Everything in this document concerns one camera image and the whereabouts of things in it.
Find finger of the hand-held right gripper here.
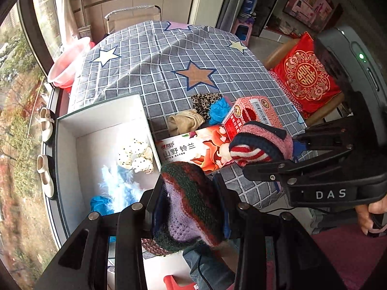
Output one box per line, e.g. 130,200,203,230
243,152,363,188
292,116,368,158

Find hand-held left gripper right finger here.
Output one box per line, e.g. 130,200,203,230
212,175,347,290

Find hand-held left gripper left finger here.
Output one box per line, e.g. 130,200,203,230
35,178,165,290

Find pink striped knitted sock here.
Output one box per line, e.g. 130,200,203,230
229,121,294,167

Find dark purple knitted hat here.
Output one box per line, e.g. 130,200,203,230
141,161,230,257

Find light blue fluffy cloth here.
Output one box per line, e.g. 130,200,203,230
98,165,146,212

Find blue plastic shoe cover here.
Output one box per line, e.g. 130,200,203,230
208,97,233,126
90,196,117,244

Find white polka dot cloth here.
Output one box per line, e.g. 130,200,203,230
117,138,154,174

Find leopard print scrunchie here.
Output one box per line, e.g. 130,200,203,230
190,92,223,120

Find white storage box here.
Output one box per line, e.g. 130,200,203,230
56,92,185,260

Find beige cloth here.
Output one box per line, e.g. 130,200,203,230
167,110,206,135

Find person's right hand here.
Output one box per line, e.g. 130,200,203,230
358,198,387,237

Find person's legs in jeans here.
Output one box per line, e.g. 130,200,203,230
181,239,242,290

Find person's pink clothing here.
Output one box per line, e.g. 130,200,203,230
311,224,387,290

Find red patterned box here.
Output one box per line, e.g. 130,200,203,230
222,95,285,141

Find red plastic stool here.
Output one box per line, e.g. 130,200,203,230
163,273,197,290

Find red embroidered cushion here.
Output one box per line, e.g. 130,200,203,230
274,31,342,114

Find red checked cloth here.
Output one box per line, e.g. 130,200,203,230
269,69,303,109

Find floral tissue box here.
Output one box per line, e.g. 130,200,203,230
156,125,239,175

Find wooden chair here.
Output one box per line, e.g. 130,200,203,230
263,47,345,127

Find white shoe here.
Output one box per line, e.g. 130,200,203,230
39,107,55,142
36,154,55,198

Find pink plastic stool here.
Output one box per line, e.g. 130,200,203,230
231,18,254,44

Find grey checked star tablecloth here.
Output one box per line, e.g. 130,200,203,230
69,21,306,209

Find blue bag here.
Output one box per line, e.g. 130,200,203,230
239,0,262,15

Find pink plastic basin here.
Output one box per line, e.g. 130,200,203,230
48,36,91,88

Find beige cabinet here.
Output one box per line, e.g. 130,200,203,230
74,0,200,34

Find beige folding chair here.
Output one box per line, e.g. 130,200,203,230
104,4,161,34

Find white curtain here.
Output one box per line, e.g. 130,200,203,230
53,0,81,49

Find wall poster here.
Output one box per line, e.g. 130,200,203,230
283,0,335,34

